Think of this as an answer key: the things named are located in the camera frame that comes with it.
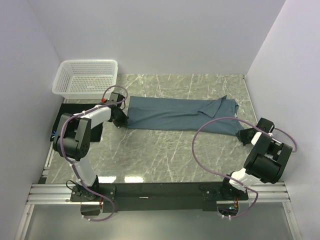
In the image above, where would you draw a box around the blue-grey t-shirt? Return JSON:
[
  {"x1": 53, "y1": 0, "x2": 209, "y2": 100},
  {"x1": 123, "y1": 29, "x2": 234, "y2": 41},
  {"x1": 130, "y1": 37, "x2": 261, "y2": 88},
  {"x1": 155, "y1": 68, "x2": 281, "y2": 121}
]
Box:
[{"x1": 127, "y1": 96, "x2": 239, "y2": 131}]

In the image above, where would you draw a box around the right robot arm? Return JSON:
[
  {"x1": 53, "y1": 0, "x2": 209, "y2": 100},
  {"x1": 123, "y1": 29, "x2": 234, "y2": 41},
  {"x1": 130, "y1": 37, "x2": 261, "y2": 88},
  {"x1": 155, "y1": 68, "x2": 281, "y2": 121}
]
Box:
[{"x1": 219, "y1": 118, "x2": 293, "y2": 200}]

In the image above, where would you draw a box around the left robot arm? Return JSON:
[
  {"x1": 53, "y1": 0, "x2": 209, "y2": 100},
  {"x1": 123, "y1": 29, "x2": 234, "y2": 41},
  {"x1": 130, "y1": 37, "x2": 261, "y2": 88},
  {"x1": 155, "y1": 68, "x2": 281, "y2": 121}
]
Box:
[{"x1": 52, "y1": 92, "x2": 129, "y2": 201}]

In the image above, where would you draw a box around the folded black t-shirt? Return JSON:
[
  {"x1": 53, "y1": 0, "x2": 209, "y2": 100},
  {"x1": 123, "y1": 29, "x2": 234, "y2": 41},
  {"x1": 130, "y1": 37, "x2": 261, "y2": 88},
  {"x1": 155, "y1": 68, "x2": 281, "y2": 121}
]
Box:
[{"x1": 50, "y1": 103, "x2": 103, "y2": 143}]

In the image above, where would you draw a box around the white plastic basket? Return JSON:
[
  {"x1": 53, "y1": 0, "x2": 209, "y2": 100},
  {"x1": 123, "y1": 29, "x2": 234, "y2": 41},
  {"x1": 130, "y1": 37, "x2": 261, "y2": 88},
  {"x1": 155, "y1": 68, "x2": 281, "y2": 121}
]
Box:
[{"x1": 51, "y1": 59, "x2": 118, "y2": 100}]

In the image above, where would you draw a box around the black base beam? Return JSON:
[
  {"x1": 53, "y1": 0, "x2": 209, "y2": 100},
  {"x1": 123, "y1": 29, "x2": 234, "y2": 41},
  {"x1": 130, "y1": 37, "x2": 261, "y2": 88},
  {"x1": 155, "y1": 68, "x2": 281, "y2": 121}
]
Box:
[{"x1": 70, "y1": 181, "x2": 249, "y2": 215}]

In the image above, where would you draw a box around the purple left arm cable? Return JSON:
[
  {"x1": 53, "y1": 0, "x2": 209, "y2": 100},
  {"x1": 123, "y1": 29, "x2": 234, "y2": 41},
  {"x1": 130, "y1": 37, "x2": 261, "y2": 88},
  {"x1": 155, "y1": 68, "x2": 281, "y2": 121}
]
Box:
[{"x1": 59, "y1": 85, "x2": 129, "y2": 223}]

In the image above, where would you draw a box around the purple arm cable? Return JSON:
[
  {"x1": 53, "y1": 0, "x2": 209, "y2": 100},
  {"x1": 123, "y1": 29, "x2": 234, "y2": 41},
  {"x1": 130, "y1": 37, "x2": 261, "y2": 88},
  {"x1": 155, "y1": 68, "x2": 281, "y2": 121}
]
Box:
[
  {"x1": 59, "y1": 85, "x2": 129, "y2": 223},
  {"x1": 191, "y1": 116, "x2": 298, "y2": 221}
]

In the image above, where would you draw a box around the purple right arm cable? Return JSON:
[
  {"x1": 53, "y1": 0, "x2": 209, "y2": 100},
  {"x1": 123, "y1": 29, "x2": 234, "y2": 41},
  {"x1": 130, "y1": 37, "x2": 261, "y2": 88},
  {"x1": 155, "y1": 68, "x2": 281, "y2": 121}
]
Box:
[{"x1": 191, "y1": 116, "x2": 298, "y2": 221}]

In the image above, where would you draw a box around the aluminium rail frame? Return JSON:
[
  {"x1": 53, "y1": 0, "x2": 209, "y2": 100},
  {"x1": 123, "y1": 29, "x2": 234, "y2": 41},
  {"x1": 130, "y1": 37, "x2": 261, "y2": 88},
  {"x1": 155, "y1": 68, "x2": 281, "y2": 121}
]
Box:
[{"x1": 25, "y1": 74, "x2": 292, "y2": 240}]

